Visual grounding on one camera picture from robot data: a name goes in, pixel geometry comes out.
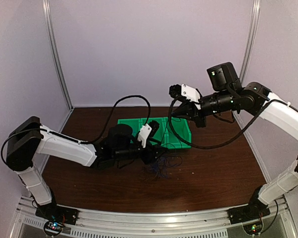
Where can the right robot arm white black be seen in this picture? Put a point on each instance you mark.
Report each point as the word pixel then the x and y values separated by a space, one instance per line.
pixel 230 95

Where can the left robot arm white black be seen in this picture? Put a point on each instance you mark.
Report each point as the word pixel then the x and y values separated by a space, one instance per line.
pixel 32 138

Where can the right circuit board with LEDs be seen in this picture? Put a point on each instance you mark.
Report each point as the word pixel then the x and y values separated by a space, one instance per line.
pixel 253 229

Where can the right aluminium frame post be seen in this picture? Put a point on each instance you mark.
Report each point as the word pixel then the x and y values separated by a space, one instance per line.
pixel 254 20

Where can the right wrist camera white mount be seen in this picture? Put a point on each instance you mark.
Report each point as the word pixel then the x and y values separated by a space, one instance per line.
pixel 184 92

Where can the circuit board with leds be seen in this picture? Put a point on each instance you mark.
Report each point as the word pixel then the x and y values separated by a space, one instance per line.
pixel 253 229
pixel 53 228

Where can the green bin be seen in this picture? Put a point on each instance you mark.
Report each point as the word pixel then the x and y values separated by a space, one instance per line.
pixel 135 124
pixel 182 129
pixel 160 133

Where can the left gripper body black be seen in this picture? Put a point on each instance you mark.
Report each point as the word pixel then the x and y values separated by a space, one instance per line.
pixel 147 158

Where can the left aluminium frame post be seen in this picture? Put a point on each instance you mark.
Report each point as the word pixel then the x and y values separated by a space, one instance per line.
pixel 55 54

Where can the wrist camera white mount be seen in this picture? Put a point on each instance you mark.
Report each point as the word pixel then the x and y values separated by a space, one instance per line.
pixel 146 132
pixel 184 92

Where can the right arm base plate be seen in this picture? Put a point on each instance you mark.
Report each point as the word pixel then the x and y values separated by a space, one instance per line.
pixel 246 213

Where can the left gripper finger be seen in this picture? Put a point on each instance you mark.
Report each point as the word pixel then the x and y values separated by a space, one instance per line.
pixel 154 141
pixel 161 155

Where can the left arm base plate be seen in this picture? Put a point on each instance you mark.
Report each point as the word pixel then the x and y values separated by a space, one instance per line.
pixel 60 214

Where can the front aluminium rail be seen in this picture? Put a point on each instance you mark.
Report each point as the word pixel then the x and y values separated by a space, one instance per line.
pixel 212 223

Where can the aluminium frame post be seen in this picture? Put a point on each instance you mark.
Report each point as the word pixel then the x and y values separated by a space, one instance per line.
pixel 55 54
pixel 254 20

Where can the left circuit board with LEDs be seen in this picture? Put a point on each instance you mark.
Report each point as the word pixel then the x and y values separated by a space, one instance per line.
pixel 53 228

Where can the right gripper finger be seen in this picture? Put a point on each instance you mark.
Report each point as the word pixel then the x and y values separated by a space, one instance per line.
pixel 186 109
pixel 187 117

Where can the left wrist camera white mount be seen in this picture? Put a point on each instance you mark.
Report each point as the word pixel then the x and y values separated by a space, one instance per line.
pixel 146 132

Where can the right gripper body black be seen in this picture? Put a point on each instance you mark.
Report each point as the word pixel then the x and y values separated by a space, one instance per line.
pixel 201 120

